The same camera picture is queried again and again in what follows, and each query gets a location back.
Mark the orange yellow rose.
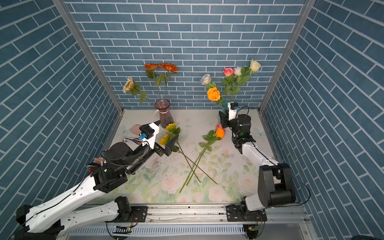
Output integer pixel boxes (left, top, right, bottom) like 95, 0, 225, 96
207, 87, 223, 106

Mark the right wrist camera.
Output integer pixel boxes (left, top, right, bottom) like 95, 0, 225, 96
228, 102, 239, 121

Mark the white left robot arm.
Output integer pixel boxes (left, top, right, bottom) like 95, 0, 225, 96
14, 121, 180, 240

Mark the cream white rose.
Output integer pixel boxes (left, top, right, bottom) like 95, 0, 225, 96
236, 59, 261, 89

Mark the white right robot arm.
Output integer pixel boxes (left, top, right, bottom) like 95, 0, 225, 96
219, 109, 296, 222

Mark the floral table mat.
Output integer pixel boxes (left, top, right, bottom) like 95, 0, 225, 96
92, 140, 259, 204

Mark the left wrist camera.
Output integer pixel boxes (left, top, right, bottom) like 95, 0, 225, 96
139, 124, 160, 150

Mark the yellow sunflower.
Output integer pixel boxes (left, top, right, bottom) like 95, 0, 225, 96
160, 134, 201, 183
165, 123, 216, 183

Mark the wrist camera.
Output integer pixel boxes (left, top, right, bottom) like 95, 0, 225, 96
139, 124, 160, 150
228, 102, 239, 121

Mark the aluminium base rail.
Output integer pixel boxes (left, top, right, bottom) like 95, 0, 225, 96
62, 203, 317, 240

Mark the pink rose tall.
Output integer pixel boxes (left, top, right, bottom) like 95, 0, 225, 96
223, 68, 236, 101

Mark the glue stick package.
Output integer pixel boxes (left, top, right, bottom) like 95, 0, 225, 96
121, 137, 142, 145

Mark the orange gerbera flower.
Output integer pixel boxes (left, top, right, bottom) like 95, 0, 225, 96
155, 63, 179, 99
144, 63, 161, 98

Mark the blue glass vase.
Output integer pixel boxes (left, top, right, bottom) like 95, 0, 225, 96
221, 100, 229, 115

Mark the beige gerbera flower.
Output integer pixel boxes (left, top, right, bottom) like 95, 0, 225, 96
123, 77, 154, 104

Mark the purple glass vase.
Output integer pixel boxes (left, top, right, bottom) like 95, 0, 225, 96
155, 99, 174, 129

